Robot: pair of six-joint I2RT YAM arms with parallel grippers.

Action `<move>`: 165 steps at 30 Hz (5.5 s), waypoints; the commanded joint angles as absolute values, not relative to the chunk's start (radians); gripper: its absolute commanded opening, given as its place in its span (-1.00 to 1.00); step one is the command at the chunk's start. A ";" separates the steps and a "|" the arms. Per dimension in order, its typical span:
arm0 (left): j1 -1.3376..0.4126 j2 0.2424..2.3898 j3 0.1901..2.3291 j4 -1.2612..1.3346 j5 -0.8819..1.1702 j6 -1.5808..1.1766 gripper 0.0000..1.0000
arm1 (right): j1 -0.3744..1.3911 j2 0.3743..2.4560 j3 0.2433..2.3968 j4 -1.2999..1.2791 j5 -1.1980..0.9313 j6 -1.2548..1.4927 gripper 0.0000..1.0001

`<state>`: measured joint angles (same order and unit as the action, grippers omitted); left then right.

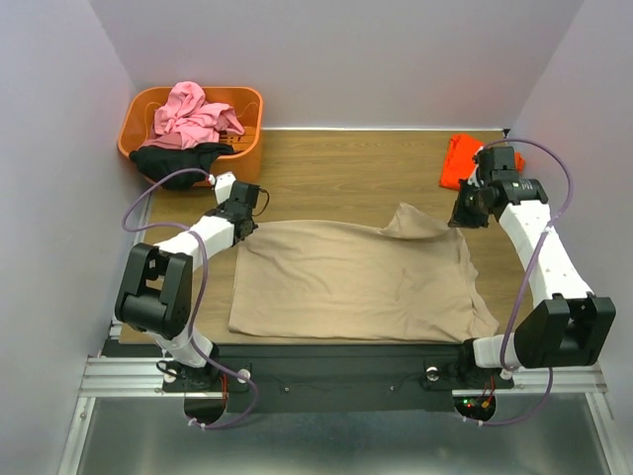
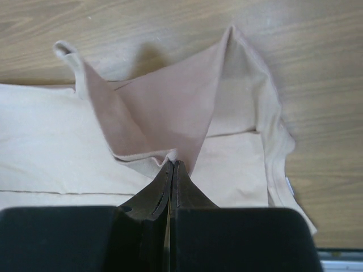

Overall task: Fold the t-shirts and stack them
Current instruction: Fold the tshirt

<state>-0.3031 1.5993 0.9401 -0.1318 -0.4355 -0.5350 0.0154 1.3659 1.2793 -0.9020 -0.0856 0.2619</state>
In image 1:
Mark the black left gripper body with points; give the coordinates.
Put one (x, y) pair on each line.
(253, 227)

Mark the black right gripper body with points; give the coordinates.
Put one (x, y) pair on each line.
(462, 209)

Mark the beige t shirt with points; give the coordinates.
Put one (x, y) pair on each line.
(412, 280)

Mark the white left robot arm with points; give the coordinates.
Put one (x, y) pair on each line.
(162, 289)

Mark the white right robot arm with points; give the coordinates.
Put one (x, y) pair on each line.
(568, 324)

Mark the folded orange t shirt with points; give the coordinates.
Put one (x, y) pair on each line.
(459, 162)

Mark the black t shirt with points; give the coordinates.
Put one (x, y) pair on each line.
(155, 163)

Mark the pink t shirt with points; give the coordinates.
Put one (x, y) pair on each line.
(187, 119)

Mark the white round knob left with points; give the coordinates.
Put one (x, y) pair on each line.
(243, 376)

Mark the orange plastic basket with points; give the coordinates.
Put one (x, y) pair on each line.
(246, 161)

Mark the silver round knob right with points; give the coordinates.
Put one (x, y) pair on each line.
(432, 374)

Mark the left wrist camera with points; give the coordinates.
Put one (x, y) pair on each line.
(231, 193)

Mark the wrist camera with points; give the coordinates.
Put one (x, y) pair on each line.
(231, 193)
(495, 163)

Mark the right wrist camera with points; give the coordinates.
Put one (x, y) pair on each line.
(495, 163)

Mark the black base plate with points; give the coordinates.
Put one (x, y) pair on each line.
(330, 378)

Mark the aluminium rail frame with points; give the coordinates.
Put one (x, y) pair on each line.
(121, 425)

